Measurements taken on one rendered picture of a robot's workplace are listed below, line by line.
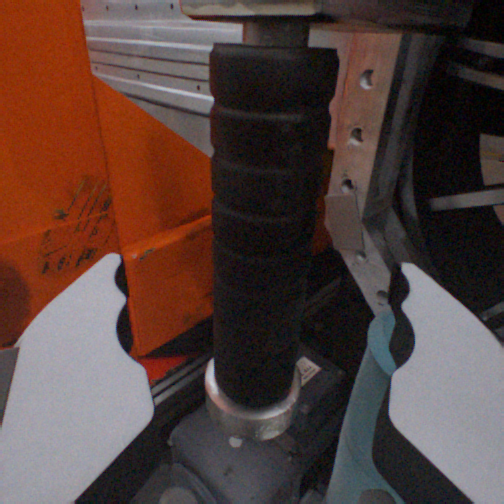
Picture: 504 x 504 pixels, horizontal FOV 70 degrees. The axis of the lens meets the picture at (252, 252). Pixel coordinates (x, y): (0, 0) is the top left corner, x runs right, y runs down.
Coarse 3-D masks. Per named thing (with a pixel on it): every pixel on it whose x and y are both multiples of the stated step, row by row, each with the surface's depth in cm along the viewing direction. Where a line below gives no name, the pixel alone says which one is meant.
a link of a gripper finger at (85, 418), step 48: (96, 288) 10; (48, 336) 8; (96, 336) 8; (48, 384) 7; (96, 384) 7; (144, 384) 7; (0, 432) 6; (48, 432) 6; (96, 432) 6; (144, 432) 7; (0, 480) 6; (48, 480) 6; (96, 480) 6; (144, 480) 7
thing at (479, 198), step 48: (480, 0) 31; (432, 48) 32; (480, 48) 31; (432, 96) 36; (480, 96) 47; (432, 144) 40; (432, 192) 41; (480, 192) 35; (432, 240) 40; (480, 240) 47; (480, 288) 42
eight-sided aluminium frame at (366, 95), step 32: (352, 64) 29; (384, 64) 27; (416, 64) 30; (352, 96) 30; (384, 96) 28; (416, 96) 32; (352, 128) 31; (384, 128) 30; (352, 160) 32; (384, 160) 34; (352, 192) 33; (384, 192) 35; (352, 224) 34; (384, 224) 36; (352, 256) 35; (384, 256) 34; (416, 256) 36; (384, 288) 34
